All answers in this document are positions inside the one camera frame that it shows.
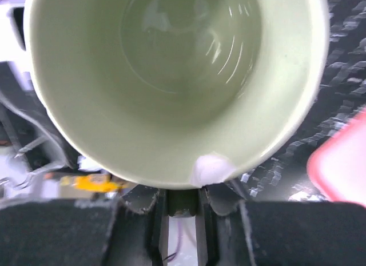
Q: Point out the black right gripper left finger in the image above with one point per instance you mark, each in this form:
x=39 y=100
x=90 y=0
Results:
x=85 y=231

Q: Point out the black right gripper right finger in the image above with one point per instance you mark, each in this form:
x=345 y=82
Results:
x=240 y=231

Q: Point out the pale green mug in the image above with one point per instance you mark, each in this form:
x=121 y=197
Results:
x=177 y=94

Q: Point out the pink plastic tray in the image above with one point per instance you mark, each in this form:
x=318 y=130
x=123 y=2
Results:
x=337 y=168

